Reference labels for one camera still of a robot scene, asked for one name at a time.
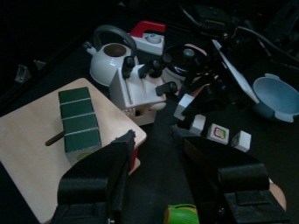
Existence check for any white sushi piece colourful filling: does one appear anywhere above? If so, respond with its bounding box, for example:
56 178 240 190
206 122 231 146

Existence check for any metal frame bracket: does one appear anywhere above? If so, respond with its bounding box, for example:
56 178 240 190
14 64 34 85

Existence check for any green toy vegetable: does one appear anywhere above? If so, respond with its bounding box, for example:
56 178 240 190
163 203 202 224

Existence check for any black-handled toy knife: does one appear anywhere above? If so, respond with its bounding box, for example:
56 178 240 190
136 59 164 80
120 55 136 80
154 80 179 97

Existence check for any light wooden cutting board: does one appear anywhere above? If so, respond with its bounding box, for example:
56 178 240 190
0 77 148 224

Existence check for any white sushi piece green filling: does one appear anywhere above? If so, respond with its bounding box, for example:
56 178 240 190
230 129 254 153

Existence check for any blue-grey bowl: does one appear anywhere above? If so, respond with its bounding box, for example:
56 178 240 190
251 73 299 123

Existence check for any white toy kettle grey handle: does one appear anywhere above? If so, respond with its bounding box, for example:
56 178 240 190
82 24 139 88

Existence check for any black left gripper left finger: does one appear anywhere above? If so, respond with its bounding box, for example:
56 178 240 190
51 129 138 224

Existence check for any white wooden knife block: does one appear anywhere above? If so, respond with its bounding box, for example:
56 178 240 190
107 63 170 127

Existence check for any black cable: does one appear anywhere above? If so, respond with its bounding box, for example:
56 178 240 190
236 25 299 63

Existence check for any black toy pot with knob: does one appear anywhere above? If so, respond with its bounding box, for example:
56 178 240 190
162 43 212 84

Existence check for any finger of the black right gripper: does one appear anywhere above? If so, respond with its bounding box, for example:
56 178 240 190
180 87 220 119

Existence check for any green seaweed sushi roll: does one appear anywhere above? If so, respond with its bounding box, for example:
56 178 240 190
58 86 103 165

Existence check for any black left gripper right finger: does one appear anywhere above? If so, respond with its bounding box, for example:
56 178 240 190
171 125 293 224

